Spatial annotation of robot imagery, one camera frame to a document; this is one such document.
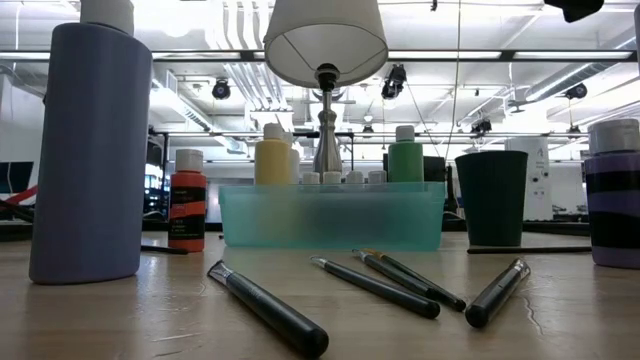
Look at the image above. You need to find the large green paint bottle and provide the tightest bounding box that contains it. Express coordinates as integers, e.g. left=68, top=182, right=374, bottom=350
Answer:
left=387, top=124, right=425, bottom=184

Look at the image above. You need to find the long thin dark paintbrush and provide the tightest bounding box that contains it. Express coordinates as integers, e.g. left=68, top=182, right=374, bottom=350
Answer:
left=467, top=244, right=593, bottom=255

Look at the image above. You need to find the large yellow paint bottle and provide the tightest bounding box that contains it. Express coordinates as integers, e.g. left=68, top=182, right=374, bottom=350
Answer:
left=253, top=122, right=292, bottom=186

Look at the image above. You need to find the small purple paint bottle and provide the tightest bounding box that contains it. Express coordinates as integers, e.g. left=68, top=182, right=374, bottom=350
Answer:
left=583, top=117, right=640, bottom=270

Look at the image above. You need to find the small orange-red paint bottle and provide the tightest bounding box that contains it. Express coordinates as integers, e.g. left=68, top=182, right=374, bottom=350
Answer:
left=167, top=147, right=208, bottom=253

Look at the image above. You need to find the large lavender blue paint bottle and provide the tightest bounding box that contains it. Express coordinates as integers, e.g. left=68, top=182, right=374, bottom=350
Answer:
left=28, top=0, right=154, bottom=286

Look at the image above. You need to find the black overhead beam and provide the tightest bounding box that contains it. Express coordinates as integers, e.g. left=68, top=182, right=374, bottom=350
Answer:
left=0, top=48, right=639, bottom=64

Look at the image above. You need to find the white cylindrical appliance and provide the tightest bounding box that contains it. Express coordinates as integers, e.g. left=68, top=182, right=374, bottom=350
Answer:
left=503, top=136, right=554, bottom=222

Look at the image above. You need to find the dark green plastic cup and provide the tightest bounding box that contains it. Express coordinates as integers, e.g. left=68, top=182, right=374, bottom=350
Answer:
left=454, top=149, right=530, bottom=248

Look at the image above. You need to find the white shade silver table lamp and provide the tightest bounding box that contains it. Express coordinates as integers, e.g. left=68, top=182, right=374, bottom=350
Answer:
left=263, top=0, right=390, bottom=175

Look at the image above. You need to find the translucent teal plastic tray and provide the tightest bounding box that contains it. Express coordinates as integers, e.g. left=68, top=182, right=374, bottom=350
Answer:
left=218, top=181, right=447, bottom=252

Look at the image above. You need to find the black paintbrush wide silver ferrule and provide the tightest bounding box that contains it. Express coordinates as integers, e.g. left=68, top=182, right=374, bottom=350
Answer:
left=206, top=259, right=331, bottom=359

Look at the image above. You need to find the dark background monitor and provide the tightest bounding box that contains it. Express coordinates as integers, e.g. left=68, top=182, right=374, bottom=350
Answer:
left=0, top=160, right=35, bottom=195

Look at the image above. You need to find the silver ceiling duct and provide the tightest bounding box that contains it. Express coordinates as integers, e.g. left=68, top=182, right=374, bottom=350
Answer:
left=524, top=62, right=640, bottom=104

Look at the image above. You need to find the black ceiling camera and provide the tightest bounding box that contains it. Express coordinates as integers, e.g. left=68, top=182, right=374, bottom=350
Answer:
left=211, top=78, right=232, bottom=101
left=380, top=63, right=408, bottom=101
left=564, top=82, right=589, bottom=101
left=469, top=117, right=494, bottom=136

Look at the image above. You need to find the black metal table frame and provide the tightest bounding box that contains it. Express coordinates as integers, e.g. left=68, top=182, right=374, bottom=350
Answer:
left=0, top=218, right=592, bottom=243

